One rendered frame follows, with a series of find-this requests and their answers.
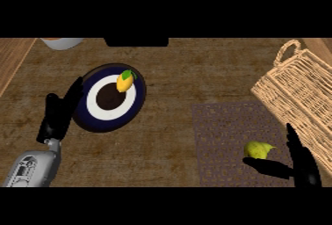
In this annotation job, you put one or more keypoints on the tan wicker basket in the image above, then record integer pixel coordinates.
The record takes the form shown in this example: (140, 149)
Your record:
(298, 99)

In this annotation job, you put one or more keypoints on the grey-purple patterned placemat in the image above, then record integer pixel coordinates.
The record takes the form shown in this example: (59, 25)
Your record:
(234, 143)

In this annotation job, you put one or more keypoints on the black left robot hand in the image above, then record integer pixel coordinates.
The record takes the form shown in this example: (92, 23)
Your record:
(56, 117)

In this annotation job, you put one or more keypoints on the yellow lemon with green leaf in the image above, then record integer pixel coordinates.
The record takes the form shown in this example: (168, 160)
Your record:
(123, 81)

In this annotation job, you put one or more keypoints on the white round pot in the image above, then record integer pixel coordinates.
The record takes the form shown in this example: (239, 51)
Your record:
(61, 42)

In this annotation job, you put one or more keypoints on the navy and white round plate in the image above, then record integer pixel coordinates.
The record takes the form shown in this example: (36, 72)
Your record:
(109, 98)

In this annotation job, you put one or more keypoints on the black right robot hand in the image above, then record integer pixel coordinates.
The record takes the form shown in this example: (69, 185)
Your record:
(302, 170)

